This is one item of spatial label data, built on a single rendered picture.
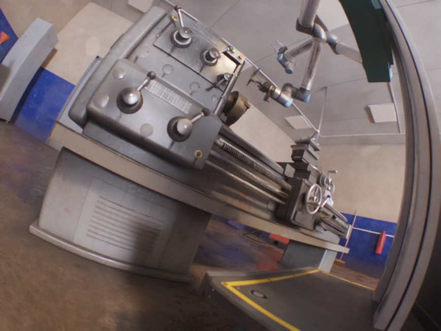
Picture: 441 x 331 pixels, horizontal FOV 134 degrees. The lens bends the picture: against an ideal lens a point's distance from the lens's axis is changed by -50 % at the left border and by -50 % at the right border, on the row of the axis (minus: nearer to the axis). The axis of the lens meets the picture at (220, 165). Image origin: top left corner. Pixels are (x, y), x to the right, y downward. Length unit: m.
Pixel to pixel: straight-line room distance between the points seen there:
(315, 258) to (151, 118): 2.14
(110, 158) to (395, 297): 0.84
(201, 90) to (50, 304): 1.03
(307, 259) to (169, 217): 1.85
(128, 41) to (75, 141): 0.53
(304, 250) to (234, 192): 1.54
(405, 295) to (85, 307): 0.76
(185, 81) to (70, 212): 0.78
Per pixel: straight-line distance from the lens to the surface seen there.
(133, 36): 1.00
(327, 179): 1.40
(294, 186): 1.29
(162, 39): 1.00
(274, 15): 3.44
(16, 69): 3.88
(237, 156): 0.96
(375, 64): 1.23
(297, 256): 2.45
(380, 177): 5.56
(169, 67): 0.94
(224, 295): 0.32
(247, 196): 1.14
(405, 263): 0.42
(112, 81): 0.74
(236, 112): 1.24
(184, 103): 0.76
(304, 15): 1.48
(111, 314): 0.66
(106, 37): 4.96
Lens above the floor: 0.45
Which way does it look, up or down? 11 degrees up
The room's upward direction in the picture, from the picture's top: 23 degrees clockwise
